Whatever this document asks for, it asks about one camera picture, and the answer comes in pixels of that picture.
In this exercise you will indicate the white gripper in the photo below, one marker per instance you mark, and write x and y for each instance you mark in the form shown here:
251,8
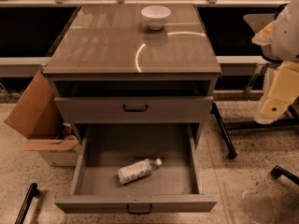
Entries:
287,36

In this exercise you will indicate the plastic bottle with label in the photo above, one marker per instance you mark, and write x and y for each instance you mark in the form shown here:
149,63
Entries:
137,170

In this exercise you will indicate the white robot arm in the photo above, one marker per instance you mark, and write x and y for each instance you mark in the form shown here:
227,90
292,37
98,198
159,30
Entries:
285,33

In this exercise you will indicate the open grey lower drawer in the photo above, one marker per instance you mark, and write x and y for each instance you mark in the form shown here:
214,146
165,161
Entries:
173,187

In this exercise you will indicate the grey drawer cabinet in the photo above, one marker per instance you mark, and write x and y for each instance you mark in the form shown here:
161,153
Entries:
108,51

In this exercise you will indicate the closed grey middle drawer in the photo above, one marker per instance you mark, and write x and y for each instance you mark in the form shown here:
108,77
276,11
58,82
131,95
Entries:
95,110

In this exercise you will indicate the black stand base legs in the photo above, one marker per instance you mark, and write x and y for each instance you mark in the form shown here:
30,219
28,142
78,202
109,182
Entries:
249,125

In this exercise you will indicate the black chair with grey seat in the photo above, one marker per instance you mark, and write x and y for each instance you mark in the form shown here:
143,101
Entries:
262,25

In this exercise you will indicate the black leg lower right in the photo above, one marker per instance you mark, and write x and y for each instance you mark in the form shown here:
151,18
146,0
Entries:
278,171

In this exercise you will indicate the white ceramic bowl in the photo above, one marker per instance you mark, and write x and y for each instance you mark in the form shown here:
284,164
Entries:
155,16

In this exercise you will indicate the open cardboard box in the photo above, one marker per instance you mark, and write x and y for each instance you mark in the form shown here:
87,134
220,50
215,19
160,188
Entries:
37,118

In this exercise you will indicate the black bar lower left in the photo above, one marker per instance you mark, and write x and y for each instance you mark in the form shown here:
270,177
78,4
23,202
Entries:
31,193

